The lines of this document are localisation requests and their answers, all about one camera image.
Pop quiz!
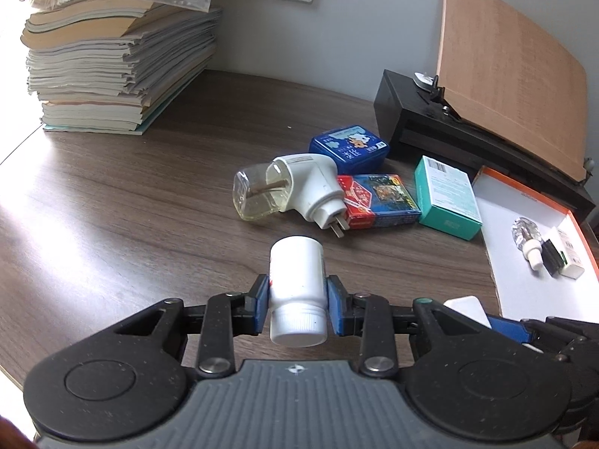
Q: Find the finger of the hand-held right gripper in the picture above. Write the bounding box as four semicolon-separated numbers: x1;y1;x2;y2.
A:
487;315;569;355

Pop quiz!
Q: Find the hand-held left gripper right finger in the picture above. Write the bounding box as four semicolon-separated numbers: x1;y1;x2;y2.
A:
326;275;492;378

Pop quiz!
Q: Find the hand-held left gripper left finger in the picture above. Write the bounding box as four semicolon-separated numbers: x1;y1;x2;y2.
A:
115;275;271;378

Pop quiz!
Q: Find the white pill bottle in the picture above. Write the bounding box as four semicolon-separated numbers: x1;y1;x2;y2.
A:
269;236;327;348

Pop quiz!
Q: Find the white power adapter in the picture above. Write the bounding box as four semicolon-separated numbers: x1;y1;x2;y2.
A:
444;294;493;329

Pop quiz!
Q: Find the white orange-edged box lid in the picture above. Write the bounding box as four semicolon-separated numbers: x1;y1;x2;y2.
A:
472;166;599;326

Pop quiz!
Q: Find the small black case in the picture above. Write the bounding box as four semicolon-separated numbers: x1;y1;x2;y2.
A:
542;239;567;278

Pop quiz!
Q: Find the clear refill bottle white cap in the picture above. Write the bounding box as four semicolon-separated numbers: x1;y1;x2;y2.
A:
512;216;546;271

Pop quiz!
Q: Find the white adapter carton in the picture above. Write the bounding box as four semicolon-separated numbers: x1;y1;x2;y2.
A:
556;227;586;277

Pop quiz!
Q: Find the red playing card box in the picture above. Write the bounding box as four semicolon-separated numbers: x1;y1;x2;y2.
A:
337;174;422;231

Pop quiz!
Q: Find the white plug-in heater with bottle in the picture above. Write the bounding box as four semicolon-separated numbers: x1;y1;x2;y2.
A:
232;153;349;239

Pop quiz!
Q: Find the teal and white carton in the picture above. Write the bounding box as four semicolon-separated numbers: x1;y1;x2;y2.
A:
414;156;483;241

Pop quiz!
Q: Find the blue floss pick box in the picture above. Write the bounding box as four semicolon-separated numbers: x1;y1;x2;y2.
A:
309;125;390;175

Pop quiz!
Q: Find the black monitor riser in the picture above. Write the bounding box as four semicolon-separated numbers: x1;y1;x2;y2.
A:
373;69;597;223

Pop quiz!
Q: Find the stack of books and papers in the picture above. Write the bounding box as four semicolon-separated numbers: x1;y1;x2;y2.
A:
21;0;223;136

